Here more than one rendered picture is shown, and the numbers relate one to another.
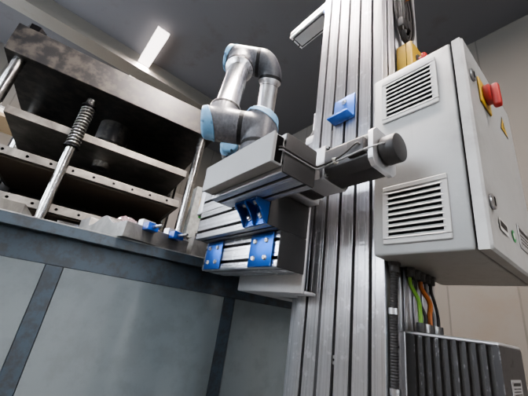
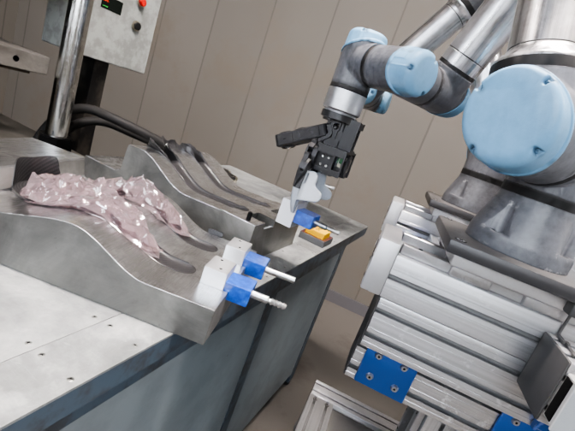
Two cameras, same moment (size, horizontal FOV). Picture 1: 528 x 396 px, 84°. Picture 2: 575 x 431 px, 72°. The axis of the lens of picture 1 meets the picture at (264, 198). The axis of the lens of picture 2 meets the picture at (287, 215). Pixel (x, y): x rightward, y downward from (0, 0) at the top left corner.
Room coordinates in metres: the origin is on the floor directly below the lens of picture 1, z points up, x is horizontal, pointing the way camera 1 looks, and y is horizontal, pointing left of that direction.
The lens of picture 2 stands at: (0.61, 0.72, 1.13)
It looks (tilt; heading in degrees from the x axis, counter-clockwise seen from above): 14 degrees down; 320
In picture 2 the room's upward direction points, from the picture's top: 20 degrees clockwise
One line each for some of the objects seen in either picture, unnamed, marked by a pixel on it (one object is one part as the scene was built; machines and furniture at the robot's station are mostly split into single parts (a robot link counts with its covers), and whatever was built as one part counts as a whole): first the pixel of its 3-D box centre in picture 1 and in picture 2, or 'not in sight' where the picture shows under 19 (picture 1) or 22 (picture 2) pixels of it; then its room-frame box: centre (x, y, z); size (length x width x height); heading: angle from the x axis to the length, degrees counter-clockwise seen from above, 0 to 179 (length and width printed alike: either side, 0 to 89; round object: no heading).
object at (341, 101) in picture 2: not in sight; (344, 103); (1.21, 0.17, 1.17); 0.08 x 0.08 x 0.05
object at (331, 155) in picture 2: not in sight; (332, 144); (1.20, 0.17, 1.09); 0.09 x 0.08 x 0.12; 30
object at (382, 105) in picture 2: not in sight; (371, 97); (1.54, -0.24, 1.25); 0.11 x 0.11 x 0.08; 32
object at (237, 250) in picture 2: (177, 236); (260, 267); (1.12, 0.30, 0.85); 0.13 x 0.05 x 0.05; 46
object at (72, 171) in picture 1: (90, 192); not in sight; (2.04, 1.24, 1.26); 1.10 x 0.74 x 0.05; 119
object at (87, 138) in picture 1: (102, 163); not in sight; (2.05, 1.25, 1.51); 1.10 x 0.70 x 0.05; 119
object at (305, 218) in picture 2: not in sight; (311, 221); (1.19, 0.17, 0.93); 0.13 x 0.05 x 0.05; 30
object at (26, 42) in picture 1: (113, 133); not in sight; (1.99, 1.22, 1.75); 1.30 x 0.84 x 0.61; 119
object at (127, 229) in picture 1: (130, 236); (100, 221); (1.27, 0.54, 0.85); 0.50 x 0.26 x 0.11; 46
